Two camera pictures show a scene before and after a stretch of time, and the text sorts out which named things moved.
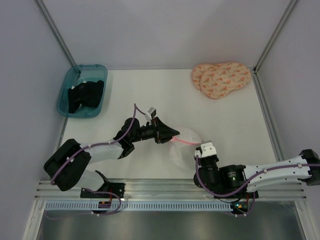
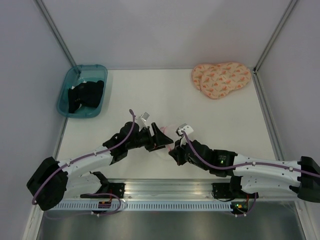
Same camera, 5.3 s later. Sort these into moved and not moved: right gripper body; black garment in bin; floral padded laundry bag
Moved: right gripper body
Not moved: floral padded laundry bag; black garment in bin
